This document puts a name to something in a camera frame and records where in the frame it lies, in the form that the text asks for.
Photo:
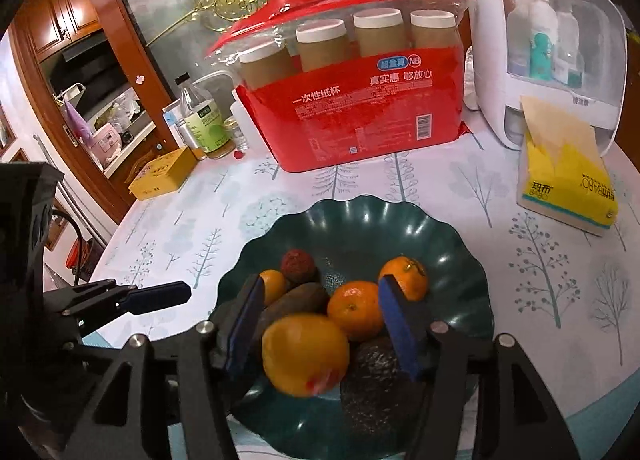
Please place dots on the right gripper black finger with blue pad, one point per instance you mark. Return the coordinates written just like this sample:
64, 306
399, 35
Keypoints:
192, 372
517, 417

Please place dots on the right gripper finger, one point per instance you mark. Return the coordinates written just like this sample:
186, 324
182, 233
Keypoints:
140, 298

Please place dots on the large yellow orange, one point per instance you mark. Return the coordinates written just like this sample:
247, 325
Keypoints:
304, 355

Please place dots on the small yellow orange citrus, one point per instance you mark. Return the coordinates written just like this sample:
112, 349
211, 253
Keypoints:
276, 285

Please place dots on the orange tangerine with stem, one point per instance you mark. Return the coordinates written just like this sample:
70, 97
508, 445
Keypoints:
410, 275

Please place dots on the dark red lychee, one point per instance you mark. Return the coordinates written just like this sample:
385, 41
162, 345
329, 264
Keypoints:
297, 266

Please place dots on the red basket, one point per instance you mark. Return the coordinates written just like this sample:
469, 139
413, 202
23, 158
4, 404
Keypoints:
78, 254

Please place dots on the dark avocado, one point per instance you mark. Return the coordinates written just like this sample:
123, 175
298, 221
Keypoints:
377, 397

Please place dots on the patterned tablecloth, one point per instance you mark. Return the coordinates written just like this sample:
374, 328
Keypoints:
571, 299

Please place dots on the yellow box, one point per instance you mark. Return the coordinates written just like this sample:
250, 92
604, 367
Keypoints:
163, 175

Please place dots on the dark green scalloped plate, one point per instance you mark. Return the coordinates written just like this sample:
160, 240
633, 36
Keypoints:
332, 256

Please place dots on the blue white carton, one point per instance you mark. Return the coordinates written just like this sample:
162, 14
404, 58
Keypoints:
177, 126

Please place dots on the clear bottle green label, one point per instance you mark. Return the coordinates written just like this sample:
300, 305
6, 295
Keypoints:
203, 117

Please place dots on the small glass jar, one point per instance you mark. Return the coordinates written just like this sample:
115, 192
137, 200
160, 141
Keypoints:
236, 135

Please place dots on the white plastic bottle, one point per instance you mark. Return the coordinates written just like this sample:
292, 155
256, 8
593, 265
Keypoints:
254, 139

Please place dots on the yellow tissue pack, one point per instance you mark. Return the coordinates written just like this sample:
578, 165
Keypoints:
562, 174

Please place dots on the red paper cup package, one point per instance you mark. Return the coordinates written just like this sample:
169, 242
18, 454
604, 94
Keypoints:
329, 82

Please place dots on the white clear cosmetic organizer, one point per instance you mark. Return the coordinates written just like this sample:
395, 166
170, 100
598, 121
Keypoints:
571, 53

